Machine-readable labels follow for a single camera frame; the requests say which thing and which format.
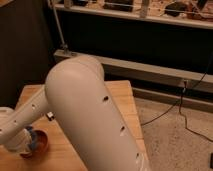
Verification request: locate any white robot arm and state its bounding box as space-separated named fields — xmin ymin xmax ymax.
xmin=0 ymin=56 xmax=151 ymax=171

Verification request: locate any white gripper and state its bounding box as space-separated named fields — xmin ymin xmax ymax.
xmin=4 ymin=129 xmax=32 ymax=155

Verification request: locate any red and white box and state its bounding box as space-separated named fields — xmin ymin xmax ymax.
xmin=46 ymin=112 xmax=55 ymax=121

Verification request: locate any metal pole stand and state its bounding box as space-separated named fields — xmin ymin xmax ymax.
xmin=50 ymin=0 xmax=77 ymax=56

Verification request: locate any blue ceramic cup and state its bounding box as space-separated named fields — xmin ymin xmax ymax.
xmin=26 ymin=126 xmax=38 ymax=151

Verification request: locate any orange ceramic bowl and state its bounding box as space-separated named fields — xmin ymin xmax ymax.
xmin=20 ymin=129 xmax=50 ymax=158

